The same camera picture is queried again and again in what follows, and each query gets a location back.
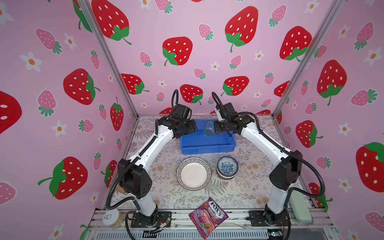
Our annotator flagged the pale green oblong case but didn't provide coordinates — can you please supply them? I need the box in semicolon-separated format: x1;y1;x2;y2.
289;191;313;225

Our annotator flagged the blue plastic bin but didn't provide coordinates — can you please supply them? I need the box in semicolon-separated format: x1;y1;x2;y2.
180;120;237;155

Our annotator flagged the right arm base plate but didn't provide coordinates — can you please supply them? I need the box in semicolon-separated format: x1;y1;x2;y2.
246;211;291;227

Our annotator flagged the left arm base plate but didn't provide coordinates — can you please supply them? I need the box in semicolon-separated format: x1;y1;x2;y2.
130;211;172;228

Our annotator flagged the purple Fox's candy bag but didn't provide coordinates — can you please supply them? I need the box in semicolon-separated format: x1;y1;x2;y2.
189;197;229;240

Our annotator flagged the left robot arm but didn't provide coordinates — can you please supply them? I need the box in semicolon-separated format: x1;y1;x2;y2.
106;90;198;218

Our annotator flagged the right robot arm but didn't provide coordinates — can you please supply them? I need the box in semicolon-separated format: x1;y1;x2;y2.
214;109;325;226

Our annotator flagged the blue patterned bowl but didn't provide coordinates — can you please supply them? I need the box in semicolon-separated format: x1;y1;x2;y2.
216;156;239;177

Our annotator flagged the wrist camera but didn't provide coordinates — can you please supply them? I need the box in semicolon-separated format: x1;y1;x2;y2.
172;104;192;121
216;103;239;121

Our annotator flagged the white plate with patterned rim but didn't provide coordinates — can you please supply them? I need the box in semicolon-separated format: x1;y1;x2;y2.
177;157;212;192

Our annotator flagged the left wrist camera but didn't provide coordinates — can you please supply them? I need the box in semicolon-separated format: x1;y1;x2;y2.
172;104;192;121

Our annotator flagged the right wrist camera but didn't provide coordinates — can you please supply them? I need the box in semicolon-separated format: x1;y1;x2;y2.
216;103;239;121

